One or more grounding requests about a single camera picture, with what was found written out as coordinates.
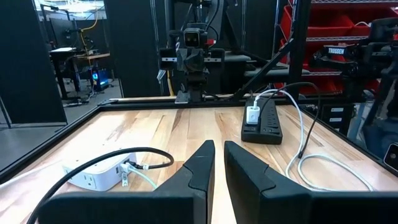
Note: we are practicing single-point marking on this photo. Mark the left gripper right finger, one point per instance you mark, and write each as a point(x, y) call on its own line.
point(295, 205)

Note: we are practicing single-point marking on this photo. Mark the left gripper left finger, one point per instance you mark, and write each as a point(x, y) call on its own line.
point(140, 205)

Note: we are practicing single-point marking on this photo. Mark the white cube power strip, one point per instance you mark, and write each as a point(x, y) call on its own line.
point(99, 174)

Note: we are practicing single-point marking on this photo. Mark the white charger adapter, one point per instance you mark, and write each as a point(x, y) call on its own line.
point(252, 115)

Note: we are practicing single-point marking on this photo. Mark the long black power strip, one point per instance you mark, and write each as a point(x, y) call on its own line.
point(267, 124)

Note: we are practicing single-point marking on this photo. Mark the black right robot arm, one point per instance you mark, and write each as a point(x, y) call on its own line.
point(196, 84)

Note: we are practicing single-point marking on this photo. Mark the black background robot arm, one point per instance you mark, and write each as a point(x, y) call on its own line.
point(357, 59)

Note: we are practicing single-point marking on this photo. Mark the black partition panel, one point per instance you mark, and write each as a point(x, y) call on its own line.
point(133, 46)
point(28, 62)

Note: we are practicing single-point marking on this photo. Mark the computer tower blue light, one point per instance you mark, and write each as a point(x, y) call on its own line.
point(99, 79)

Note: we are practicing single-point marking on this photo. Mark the black drawer cabinet white labels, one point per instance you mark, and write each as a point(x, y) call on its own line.
point(337, 116)

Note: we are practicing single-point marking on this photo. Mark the dark background desk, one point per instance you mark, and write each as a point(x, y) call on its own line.
point(65, 62)

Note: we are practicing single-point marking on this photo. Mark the shelf with red bins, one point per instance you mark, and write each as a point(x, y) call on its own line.
point(335, 25)

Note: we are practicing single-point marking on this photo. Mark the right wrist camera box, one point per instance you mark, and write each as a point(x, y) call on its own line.
point(195, 37)

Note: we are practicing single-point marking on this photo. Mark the black table frame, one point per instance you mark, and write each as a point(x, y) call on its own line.
point(77, 119)

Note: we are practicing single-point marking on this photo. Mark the small black camera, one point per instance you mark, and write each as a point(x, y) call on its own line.
point(391, 157)

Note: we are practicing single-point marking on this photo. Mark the black frame upright post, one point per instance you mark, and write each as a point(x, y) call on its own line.
point(300, 46)

